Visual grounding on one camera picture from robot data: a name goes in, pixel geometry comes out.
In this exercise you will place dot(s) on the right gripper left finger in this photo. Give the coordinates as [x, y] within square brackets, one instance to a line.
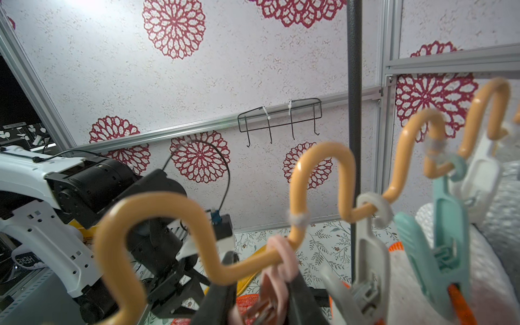
[216, 305]

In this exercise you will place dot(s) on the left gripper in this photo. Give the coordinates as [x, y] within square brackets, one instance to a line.
[167, 293]

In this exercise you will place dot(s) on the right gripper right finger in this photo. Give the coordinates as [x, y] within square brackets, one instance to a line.
[305, 303]

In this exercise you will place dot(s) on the black clothes rack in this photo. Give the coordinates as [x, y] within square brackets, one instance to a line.
[354, 60]

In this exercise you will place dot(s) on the red orange insole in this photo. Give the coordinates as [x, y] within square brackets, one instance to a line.
[243, 302]

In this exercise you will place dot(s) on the yellow shoe insole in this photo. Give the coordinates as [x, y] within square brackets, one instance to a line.
[224, 275]

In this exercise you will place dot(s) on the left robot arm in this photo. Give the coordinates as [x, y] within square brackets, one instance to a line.
[42, 194]

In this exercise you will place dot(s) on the pink clothes peg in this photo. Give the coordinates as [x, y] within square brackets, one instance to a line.
[272, 304]

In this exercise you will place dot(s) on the white clothes peg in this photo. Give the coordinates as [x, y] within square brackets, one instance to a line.
[366, 301]

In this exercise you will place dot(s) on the teal clothes peg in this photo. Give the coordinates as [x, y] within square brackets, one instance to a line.
[448, 260]

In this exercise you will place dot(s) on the white grey insole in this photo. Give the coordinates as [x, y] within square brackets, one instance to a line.
[501, 226]

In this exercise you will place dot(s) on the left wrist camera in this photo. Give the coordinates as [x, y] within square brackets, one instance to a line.
[224, 234]

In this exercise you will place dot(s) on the black wire wall hook rack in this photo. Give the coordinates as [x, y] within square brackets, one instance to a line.
[295, 111]

